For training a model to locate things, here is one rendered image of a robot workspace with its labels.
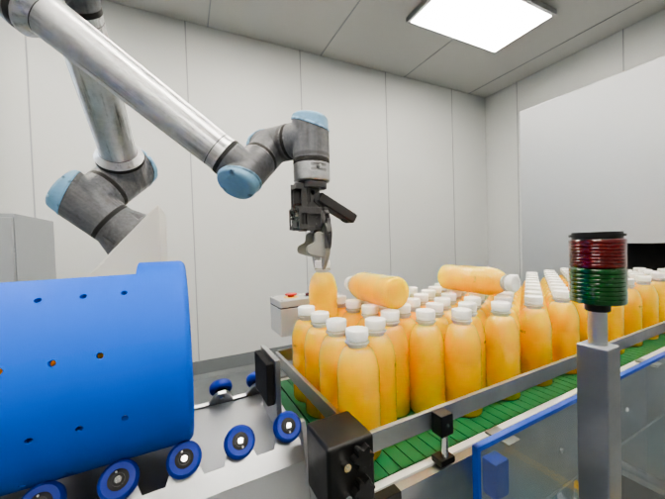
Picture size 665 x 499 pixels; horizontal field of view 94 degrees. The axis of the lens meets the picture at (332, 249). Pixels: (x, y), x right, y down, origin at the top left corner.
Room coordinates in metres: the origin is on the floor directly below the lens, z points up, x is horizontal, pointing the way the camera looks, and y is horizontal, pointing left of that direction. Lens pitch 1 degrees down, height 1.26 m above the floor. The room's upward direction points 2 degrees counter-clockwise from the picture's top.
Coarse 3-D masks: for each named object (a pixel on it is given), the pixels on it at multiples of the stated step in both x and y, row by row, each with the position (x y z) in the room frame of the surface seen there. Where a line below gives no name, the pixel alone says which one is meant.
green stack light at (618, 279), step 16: (576, 272) 0.43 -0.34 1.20; (592, 272) 0.42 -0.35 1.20; (608, 272) 0.41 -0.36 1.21; (624, 272) 0.41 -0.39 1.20; (576, 288) 0.43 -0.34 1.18; (592, 288) 0.42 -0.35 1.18; (608, 288) 0.41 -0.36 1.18; (624, 288) 0.41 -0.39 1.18; (592, 304) 0.42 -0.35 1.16; (608, 304) 0.41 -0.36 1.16; (624, 304) 0.41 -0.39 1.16
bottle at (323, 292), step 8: (320, 272) 0.76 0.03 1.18; (328, 272) 0.77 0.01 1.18; (312, 280) 0.76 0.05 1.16; (320, 280) 0.75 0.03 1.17; (328, 280) 0.75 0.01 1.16; (312, 288) 0.75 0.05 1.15; (320, 288) 0.74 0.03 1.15; (328, 288) 0.75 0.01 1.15; (336, 288) 0.77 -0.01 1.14; (312, 296) 0.75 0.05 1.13; (320, 296) 0.74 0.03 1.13; (328, 296) 0.75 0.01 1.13; (336, 296) 0.77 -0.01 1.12; (312, 304) 0.75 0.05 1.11; (320, 304) 0.74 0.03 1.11; (328, 304) 0.75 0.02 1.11; (336, 304) 0.77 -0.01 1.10; (336, 312) 0.77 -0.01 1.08
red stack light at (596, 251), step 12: (576, 240) 0.43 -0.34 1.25; (588, 240) 0.42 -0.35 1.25; (600, 240) 0.41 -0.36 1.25; (612, 240) 0.41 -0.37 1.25; (624, 240) 0.41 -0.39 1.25; (576, 252) 0.43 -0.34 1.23; (588, 252) 0.42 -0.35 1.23; (600, 252) 0.41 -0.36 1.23; (612, 252) 0.41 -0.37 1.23; (624, 252) 0.41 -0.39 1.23; (576, 264) 0.43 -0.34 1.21; (588, 264) 0.42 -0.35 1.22; (600, 264) 0.41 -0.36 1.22; (612, 264) 0.41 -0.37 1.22; (624, 264) 0.41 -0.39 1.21
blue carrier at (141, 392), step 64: (0, 320) 0.34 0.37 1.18; (64, 320) 0.36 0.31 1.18; (128, 320) 0.38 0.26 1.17; (0, 384) 0.31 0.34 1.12; (64, 384) 0.33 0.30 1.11; (128, 384) 0.36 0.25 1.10; (192, 384) 0.40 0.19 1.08; (0, 448) 0.31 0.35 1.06; (64, 448) 0.34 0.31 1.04; (128, 448) 0.38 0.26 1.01
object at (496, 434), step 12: (636, 360) 0.80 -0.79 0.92; (648, 360) 0.73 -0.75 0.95; (624, 372) 0.67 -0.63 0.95; (576, 396) 0.58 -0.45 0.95; (552, 408) 0.54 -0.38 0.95; (564, 408) 0.55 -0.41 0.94; (528, 420) 0.51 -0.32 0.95; (540, 420) 0.52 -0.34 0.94; (492, 432) 0.52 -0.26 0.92; (504, 432) 0.48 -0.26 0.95; (516, 432) 0.49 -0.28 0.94; (480, 444) 0.45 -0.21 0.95; (492, 444) 0.46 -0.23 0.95; (480, 456) 0.45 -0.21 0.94; (480, 468) 0.45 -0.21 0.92; (480, 480) 0.45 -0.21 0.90; (480, 492) 0.45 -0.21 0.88
